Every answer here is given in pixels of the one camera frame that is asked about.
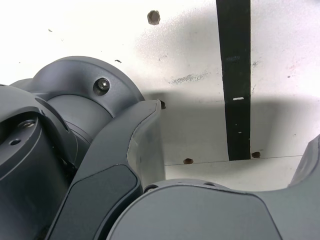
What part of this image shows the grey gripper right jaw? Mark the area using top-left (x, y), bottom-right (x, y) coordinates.
top-left (106, 134), bottom-right (320, 240)

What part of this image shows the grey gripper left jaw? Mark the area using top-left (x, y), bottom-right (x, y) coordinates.
top-left (46, 99), bottom-right (167, 240)

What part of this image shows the black tape strip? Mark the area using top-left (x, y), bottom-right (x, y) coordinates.
top-left (216, 0), bottom-right (252, 161)

